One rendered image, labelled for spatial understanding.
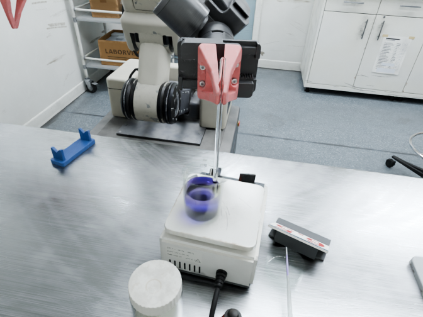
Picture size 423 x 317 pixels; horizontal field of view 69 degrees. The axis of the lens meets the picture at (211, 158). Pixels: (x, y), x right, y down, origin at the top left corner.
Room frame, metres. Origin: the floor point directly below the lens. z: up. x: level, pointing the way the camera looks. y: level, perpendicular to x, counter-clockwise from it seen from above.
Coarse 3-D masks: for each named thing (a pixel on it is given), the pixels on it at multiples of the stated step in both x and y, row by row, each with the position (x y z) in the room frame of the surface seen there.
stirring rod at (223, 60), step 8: (224, 64) 0.30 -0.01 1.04; (224, 72) 0.30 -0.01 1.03; (224, 80) 0.30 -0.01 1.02; (216, 128) 0.30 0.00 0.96; (216, 136) 0.30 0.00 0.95; (216, 144) 0.30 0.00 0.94; (216, 152) 0.30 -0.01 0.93; (216, 160) 0.30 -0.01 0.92; (216, 168) 0.30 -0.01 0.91; (216, 176) 0.30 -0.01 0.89
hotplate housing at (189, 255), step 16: (160, 240) 0.26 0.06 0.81; (176, 240) 0.26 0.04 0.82; (192, 240) 0.26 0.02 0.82; (176, 256) 0.25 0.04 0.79; (192, 256) 0.25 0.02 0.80; (208, 256) 0.24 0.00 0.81; (224, 256) 0.24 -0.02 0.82; (240, 256) 0.24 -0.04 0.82; (256, 256) 0.24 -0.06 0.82; (192, 272) 0.25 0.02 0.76; (208, 272) 0.24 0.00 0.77; (224, 272) 0.23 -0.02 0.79; (240, 272) 0.23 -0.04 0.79
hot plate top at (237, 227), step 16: (224, 192) 0.33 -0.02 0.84; (240, 192) 0.33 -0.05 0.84; (256, 192) 0.33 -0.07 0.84; (176, 208) 0.29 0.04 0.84; (224, 208) 0.30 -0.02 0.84; (240, 208) 0.30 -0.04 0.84; (256, 208) 0.30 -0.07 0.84; (176, 224) 0.27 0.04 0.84; (192, 224) 0.27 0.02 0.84; (208, 224) 0.27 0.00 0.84; (224, 224) 0.27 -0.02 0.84; (240, 224) 0.27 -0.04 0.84; (256, 224) 0.27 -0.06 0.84; (208, 240) 0.25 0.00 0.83; (224, 240) 0.24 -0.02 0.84; (240, 240) 0.24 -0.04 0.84; (256, 240) 0.25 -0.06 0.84
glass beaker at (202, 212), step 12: (204, 156) 0.32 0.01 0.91; (192, 168) 0.31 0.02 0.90; (204, 168) 0.31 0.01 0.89; (192, 192) 0.27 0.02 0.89; (204, 192) 0.27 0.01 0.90; (216, 192) 0.27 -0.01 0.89; (192, 204) 0.27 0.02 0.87; (204, 204) 0.27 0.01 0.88; (216, 204) 0.27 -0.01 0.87; (192, 216) 0.27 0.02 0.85; (204, 216) 0.27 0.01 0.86; (216, 216) 0.27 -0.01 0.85
